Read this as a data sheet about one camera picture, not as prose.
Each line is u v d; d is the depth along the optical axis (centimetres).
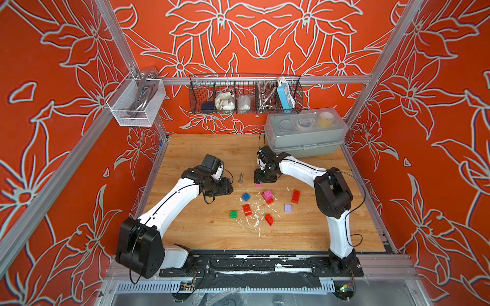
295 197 90
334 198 53
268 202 90
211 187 67
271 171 74
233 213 86
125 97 81
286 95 86
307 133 100
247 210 88
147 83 85
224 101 92
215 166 67
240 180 98
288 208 87
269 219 84
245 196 92
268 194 88
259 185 97
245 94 97
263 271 73
